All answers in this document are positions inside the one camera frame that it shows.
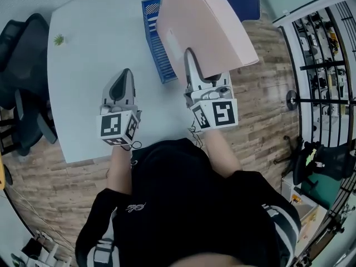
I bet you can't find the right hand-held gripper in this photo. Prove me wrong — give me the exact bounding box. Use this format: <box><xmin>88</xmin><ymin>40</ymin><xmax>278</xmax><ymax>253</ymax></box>
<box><xmin>183</xmin><ymin>48</ymin><xmax>239</xmax><ymax>134</ymax></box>

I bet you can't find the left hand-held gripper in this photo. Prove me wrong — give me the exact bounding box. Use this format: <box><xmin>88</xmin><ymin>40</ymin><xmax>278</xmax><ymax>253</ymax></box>
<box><xmin>96</xmin><ymin>68</ymin><xmax>142</xmax><ymax>151</ymax></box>

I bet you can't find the blue plastic file rack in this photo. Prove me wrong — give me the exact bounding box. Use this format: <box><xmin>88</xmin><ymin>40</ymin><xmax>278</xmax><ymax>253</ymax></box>
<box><xmin>141</xmin><ymin>0</ymin><xmax>179</xmax><ymax>85</ymax></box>

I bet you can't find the pink file box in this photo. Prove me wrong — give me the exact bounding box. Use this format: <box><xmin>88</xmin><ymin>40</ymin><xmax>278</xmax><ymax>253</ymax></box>
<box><xmin>155</xmin><ymin>0</ymin><xmax>260</xmax><ymax>80</ymax></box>

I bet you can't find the person's left forearm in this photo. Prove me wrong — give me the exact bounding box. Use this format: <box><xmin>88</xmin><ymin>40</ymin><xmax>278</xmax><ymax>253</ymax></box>
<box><xmin>106</xmin><ymin>145</ymin><xmax>134</xmax><ymax>196</ymax></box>

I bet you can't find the person's right forearm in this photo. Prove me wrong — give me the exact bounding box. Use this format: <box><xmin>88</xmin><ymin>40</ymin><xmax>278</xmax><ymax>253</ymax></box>
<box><xmin>204</xmin><ymin>127</ymin><xmax>243</xmax><ymax>180</ymax></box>

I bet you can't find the small green potted plant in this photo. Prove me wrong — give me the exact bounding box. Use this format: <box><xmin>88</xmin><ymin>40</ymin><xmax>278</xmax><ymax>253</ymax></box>
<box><xmin>52</xmin><ymin>33</ymin><xmax>68</xmax><ymax>48</ymax></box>

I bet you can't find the black mesh office chair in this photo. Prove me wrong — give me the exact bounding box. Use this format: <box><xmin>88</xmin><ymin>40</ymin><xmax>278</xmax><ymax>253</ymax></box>
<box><xmin>0</xmin><ymin>12</ymin><xmax>58</xmax><ymax>157</ymax></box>

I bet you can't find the black metal railing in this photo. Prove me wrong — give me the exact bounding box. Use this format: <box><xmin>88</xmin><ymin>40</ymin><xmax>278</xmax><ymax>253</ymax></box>
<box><xmin>278</xmin><ymin>0</ymin><xmax>356</xmax><ymax>267</ymax></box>

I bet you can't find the black office chair with clutter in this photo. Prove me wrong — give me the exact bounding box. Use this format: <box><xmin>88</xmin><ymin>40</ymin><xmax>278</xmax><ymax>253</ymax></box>
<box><xmin>274</xmin><ymin>136</ymin><xmax>356</xmax><ymax>189</ymax></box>

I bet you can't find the green bin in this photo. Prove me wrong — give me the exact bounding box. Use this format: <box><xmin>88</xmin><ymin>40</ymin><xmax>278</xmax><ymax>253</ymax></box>
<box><xmin>299</xmin><ymin>174</ymin><xmax>342</xmax><ymax>210</ymax></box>

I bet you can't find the black pouch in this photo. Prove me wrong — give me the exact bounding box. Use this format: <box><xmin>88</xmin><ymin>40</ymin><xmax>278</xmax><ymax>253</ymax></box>
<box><xmin>21</xmin><ymin>237</ymin><xmax>43</xmax><ymax>258</ymax></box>

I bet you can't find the person's face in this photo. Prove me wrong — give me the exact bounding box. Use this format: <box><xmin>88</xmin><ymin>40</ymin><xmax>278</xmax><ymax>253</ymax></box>
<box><xmin>169</xmin><ymin>252</ymin><xmax>251</xmax><ymax>267</ymax></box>

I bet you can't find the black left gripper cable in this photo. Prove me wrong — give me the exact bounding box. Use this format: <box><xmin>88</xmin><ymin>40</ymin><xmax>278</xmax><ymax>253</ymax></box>
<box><xmin>122</xmin><ymin>140</ymin><xmax>143</xmax><ymax>167</ymax></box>

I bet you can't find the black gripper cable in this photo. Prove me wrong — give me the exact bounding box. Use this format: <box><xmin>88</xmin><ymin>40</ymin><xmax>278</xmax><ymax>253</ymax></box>
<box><xmin>187</xmin><ymin>120</ymin><xmax>205</xmax><ymax>149</ymax></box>
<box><xmin>122</xmin><ymin>140</ymin><xmax>143</xmax><ymax>167</ymax></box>

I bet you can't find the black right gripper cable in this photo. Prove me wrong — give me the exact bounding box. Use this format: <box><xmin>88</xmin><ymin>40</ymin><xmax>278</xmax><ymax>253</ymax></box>
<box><xmin>187</xmin><ymin>120</ymin><xmax>205</xmax><ymax>149</ymax></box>

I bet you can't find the thin floor cable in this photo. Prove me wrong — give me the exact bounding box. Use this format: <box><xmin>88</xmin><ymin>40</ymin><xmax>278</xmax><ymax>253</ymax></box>
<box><xmin>0</xmin><ymin>187</ymin><xmax>76</xmax><ymax>248</ymax></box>

